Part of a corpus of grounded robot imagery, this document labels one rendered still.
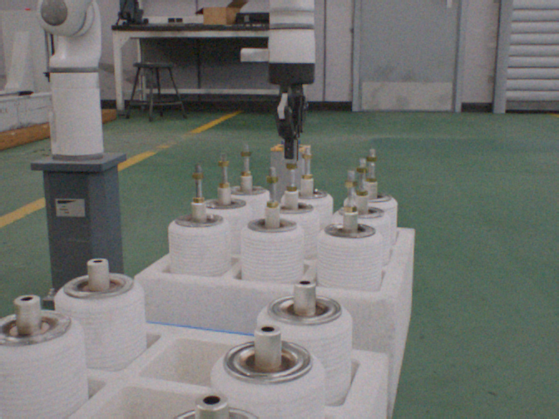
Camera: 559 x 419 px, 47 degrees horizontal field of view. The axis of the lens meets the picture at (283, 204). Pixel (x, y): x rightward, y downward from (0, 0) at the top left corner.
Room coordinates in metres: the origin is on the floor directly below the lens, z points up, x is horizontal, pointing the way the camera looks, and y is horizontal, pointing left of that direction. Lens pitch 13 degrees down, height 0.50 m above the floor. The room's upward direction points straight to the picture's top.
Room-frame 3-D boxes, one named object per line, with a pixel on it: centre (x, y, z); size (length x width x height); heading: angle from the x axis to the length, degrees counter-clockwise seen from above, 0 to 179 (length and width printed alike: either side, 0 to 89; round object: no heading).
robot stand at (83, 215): (1.31, 0.42, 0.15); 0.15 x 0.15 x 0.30; 84
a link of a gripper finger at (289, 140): (1.04, -0.01, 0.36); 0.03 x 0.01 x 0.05; 164
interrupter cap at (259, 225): (0.94, 0.02, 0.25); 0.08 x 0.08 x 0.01
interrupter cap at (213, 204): (1.09, 0.10, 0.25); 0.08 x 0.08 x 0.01
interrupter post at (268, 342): (0.50, 0.01, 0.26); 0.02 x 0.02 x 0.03
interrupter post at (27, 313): (0.57, 0.24, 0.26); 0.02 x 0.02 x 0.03
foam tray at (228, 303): (1.06, -0.01, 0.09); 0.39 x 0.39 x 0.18; 75
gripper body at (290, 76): (1.06, -0.01, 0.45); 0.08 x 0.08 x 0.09
